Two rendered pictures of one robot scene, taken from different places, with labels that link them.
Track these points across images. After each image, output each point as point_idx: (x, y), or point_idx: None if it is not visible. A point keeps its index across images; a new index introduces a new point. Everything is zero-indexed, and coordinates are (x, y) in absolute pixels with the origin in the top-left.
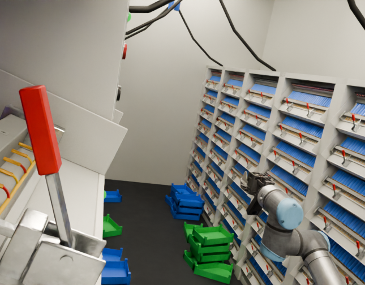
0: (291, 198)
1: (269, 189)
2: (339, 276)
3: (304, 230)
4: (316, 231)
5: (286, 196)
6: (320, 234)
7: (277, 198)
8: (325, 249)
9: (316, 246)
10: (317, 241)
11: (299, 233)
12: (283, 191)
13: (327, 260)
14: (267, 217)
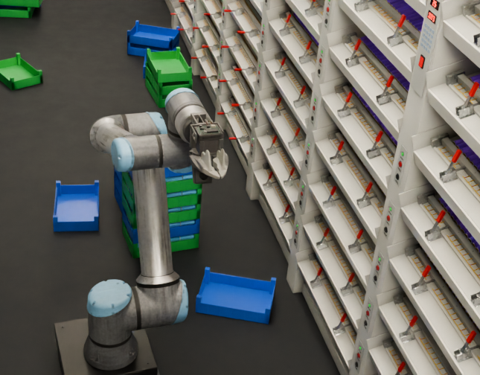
0: (181, 91)
1: (202, 108)
2: (119, 133)
3: (146, 139)
4: (128, 139)
5: (186, 94)
6: (125, 138)
7: (197, 98)
8: (125, 135)
9: (136, 135)
10: (134, 135)
11: (157, 135)
12: (181, 109)
13: (128, 134)
14: None
